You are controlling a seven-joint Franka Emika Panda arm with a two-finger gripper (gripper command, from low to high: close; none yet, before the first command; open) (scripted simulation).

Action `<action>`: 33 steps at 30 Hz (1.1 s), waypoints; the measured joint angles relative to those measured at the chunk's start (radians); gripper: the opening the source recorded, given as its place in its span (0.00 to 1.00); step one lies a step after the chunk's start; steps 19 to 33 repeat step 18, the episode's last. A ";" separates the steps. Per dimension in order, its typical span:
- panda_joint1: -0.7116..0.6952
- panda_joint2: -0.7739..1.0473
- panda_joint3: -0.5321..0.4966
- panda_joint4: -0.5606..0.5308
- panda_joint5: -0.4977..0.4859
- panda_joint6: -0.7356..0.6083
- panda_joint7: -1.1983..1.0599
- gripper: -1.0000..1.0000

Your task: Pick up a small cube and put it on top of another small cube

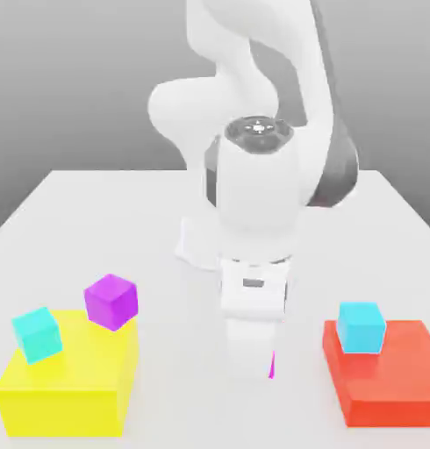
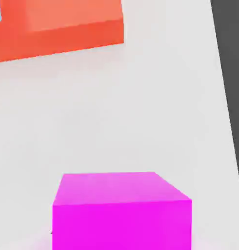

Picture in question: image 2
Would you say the small magenta cube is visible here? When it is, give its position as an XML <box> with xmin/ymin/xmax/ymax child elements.
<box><xmin>52</xmin><ymin>171</ymin><xmax>193</xmax><ymax>250</ymax></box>

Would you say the large orange box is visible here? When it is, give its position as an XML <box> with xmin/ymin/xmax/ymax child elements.
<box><xmin>0</xmin><ymin>0</ymin><xmax>124</xmax><ymax>64</ymax></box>

